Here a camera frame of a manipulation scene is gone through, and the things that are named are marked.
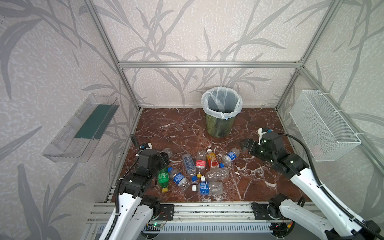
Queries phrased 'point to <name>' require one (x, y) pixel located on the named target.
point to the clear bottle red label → (200, 162)
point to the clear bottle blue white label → (213, 188)
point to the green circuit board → (157, 225)
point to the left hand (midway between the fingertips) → (166, 152)
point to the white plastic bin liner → (222, 102)
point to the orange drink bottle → (212, 161)
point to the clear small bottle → (167, 150)
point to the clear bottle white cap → (216, 174)
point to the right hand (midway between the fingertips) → (244, 140)
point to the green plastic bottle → (163, 178)
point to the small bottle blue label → (231, 156)
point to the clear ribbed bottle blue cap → (190, 166)
